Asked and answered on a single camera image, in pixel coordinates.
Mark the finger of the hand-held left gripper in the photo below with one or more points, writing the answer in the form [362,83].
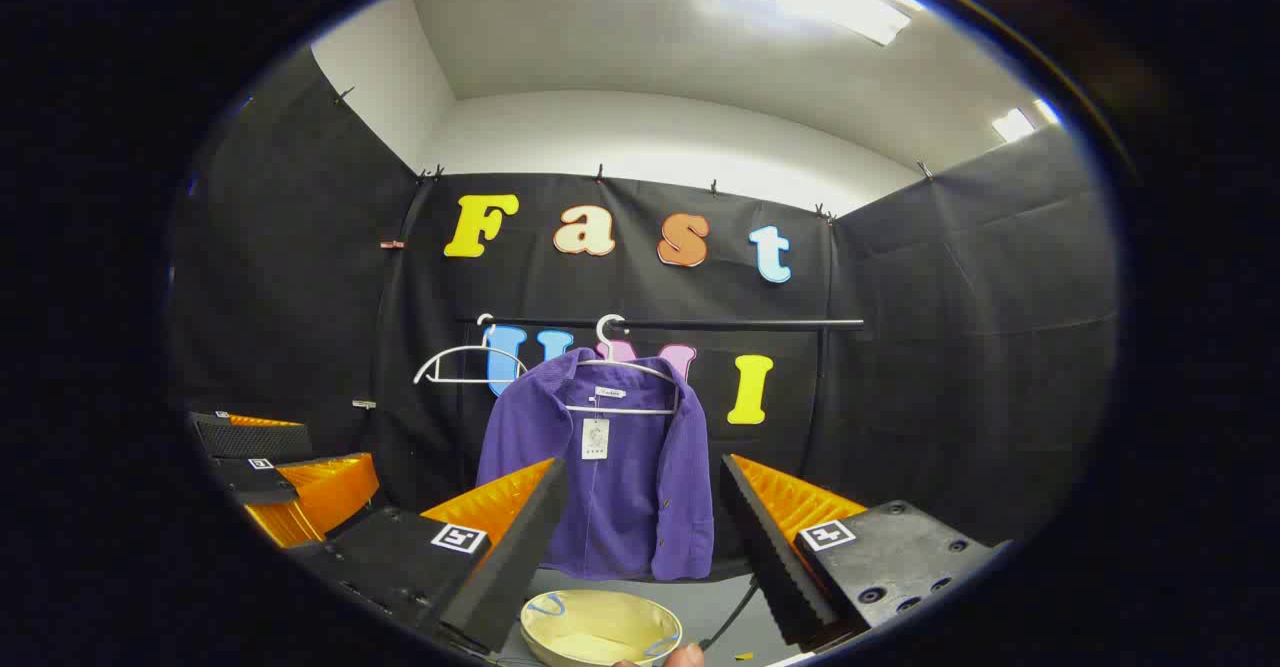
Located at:
[255,439]
[320,497]

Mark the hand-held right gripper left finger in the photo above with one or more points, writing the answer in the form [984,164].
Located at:
[520,547]

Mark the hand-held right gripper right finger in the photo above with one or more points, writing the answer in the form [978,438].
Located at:
[765,547]

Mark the purple shirt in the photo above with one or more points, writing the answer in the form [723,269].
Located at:
[630,487]

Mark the white clothes hanger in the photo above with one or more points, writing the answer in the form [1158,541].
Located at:
[465,352]
[607,327]

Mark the small ceiling light panel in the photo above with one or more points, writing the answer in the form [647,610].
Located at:
[1012,125]

